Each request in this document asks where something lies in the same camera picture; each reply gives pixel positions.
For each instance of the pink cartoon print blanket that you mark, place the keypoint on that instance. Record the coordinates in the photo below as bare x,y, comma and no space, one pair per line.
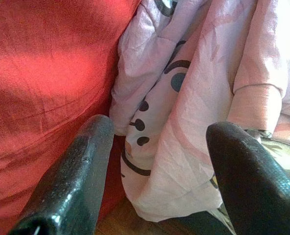
184,110

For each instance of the red sofa cushion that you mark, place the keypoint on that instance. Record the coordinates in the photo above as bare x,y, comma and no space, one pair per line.
49,73

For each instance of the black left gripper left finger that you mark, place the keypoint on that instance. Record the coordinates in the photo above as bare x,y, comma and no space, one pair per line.
71,181

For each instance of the pink sweatshirt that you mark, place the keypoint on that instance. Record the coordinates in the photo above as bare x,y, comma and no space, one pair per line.
257,102

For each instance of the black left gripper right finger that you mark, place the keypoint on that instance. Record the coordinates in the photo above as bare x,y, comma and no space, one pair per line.
254,188

